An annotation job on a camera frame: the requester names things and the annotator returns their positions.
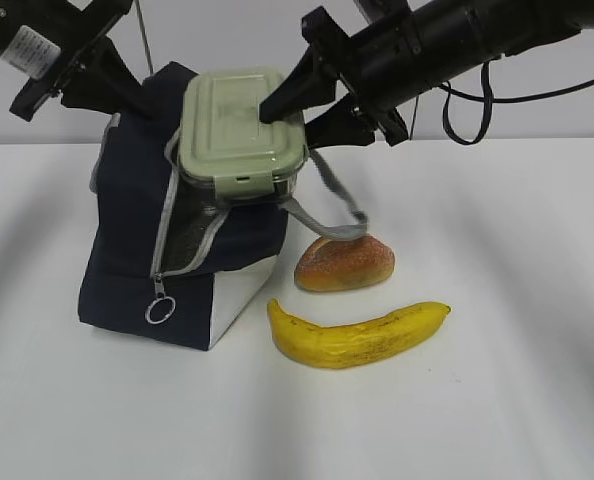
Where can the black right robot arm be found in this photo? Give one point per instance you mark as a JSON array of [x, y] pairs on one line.
[[403, 53]]

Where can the brown bread roll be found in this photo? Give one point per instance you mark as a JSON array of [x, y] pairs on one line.
[[334, 266]]

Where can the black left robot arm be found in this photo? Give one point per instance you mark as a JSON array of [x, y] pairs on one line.
[[20, 47]]

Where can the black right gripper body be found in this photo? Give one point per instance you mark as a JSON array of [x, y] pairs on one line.
[[410, 52]]

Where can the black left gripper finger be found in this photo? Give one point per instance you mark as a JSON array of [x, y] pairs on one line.
[[100, 81]]

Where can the navy blue lunch bag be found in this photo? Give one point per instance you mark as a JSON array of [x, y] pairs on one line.
[[169, 262]]

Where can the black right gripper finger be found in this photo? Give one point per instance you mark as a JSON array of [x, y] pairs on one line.
[[311, 83], [344, 124]]

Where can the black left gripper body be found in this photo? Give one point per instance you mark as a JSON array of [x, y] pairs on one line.
[[73, 31]]

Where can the yellow banana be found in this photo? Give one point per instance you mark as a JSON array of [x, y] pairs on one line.
[[358, 344]]

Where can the green lid glass container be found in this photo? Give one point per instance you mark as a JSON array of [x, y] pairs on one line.
[[224, 147]]

